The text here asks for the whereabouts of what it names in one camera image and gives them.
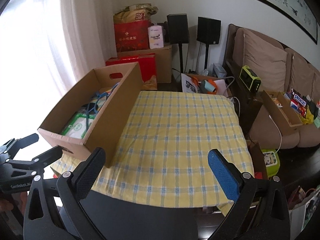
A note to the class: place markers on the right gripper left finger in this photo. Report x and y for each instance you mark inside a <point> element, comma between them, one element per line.
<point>86,173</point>

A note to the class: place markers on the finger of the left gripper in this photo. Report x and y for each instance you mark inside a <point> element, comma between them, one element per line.
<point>48,157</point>
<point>14,145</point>

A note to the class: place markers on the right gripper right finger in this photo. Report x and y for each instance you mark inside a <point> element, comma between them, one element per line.
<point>228,176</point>

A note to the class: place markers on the green packaged item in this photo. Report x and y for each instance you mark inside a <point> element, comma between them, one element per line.
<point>78,126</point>

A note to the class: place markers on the blue plastic hanger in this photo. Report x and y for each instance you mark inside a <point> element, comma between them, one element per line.
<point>89,111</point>

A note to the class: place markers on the painted paper hand fan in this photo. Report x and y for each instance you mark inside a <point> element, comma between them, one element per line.
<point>98,99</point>

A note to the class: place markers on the open cardboard box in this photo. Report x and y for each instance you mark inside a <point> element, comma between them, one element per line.
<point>108,125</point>

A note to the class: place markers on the yellow plaid tablecloth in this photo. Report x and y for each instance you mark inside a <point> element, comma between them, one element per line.
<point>161,156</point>

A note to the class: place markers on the shallow cardboard tray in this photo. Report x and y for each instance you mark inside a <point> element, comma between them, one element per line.
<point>281,113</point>

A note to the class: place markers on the green yellow radio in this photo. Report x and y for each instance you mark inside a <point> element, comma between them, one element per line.
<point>250,79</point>

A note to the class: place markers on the Snickers candy bag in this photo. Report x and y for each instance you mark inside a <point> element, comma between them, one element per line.
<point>298,104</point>

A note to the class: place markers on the white paper bag with items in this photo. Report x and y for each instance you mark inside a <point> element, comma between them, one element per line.
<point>204,84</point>

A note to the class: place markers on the brown sofa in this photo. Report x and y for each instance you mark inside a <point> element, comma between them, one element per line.
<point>255,120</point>

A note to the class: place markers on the beige sofa cushion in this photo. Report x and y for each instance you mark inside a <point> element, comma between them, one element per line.
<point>266,60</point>

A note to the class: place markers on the white sheer curtain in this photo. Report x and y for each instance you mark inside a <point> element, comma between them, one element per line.
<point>51,44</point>

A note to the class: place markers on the large brown cardboard box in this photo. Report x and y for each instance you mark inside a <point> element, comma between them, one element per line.
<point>163,58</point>

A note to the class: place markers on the right black speaker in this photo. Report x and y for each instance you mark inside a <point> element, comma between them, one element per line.
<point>208,33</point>

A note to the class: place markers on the black speaker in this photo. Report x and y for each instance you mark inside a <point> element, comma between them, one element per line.
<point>208,33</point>
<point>178,33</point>

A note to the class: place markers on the red gift bag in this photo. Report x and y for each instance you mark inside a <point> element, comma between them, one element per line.
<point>132,36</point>

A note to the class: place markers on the white pink box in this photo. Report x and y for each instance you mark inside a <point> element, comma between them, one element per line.
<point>155,35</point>

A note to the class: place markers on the left black speaker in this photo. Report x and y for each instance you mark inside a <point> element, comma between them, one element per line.
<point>178,33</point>

